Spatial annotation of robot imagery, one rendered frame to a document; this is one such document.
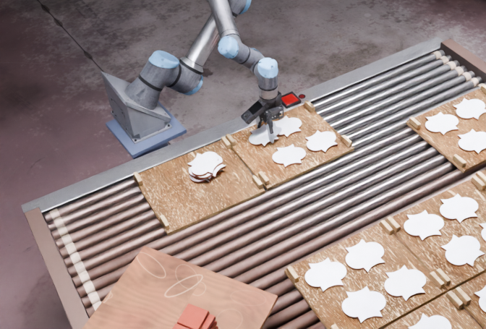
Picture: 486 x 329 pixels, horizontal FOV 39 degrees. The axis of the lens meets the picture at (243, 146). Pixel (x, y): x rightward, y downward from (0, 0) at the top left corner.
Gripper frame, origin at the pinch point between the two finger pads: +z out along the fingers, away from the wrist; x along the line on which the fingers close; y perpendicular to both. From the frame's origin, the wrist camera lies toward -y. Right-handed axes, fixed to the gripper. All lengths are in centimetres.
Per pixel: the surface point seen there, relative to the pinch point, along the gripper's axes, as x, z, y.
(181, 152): 13.9, 5.0, -32.0
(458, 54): -2, -4, 103
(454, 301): -103, 0, 9
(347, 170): -32.7, 3.0, 18.6
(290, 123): 0.6, -0.2, 13.1
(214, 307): -69, -6, -59
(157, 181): 1.5, 3.7, -48.2
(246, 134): 5.9, 1.8, -5.3
